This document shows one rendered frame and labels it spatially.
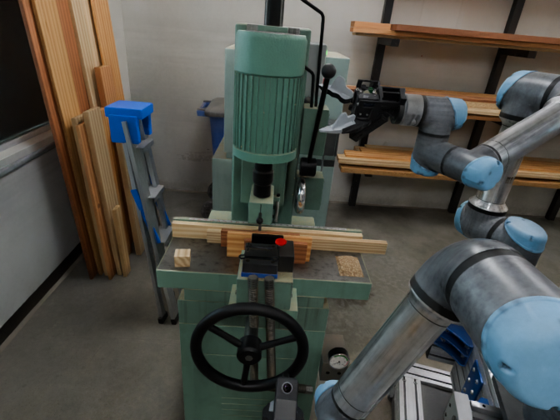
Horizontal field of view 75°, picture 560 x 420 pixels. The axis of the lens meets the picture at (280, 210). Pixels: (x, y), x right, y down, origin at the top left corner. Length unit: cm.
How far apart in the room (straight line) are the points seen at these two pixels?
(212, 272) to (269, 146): 38
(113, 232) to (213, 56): 169
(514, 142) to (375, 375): 61
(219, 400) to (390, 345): 87
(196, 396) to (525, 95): 136
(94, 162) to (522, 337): 212
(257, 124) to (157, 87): 260
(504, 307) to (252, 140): 68
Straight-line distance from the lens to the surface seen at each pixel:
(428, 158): 98
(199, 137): 350
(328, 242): 116
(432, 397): 180
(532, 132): 105
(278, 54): 90
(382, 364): 67
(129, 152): 176
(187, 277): 106
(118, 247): 248
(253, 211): 105
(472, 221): 135
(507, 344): 47
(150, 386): 196
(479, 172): 91
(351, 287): 107
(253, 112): 93
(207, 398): 141
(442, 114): 97
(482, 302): 50
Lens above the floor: 152
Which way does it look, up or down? 27 degrees down
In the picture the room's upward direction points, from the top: 5 degrees clockwise
